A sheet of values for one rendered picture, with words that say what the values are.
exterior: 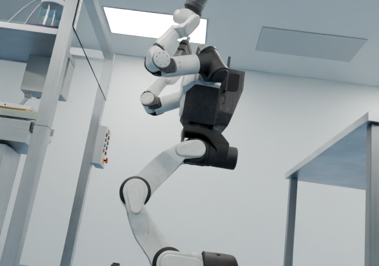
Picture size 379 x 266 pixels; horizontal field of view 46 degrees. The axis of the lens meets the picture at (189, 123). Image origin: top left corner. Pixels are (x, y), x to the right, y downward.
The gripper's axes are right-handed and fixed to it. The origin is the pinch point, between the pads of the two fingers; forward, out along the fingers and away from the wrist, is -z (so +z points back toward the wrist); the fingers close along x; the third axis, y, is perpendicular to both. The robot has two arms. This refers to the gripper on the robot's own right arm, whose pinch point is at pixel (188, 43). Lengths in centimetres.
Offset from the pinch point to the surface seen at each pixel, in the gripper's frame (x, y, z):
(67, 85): 24, 37, 66
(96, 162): -45, 51, 68
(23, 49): 46, 54, 64
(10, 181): 13, 39, 122
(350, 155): 1, -107, 67
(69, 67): 31, 36, 59
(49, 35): 56, 29, 65
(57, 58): 51, 21, 75
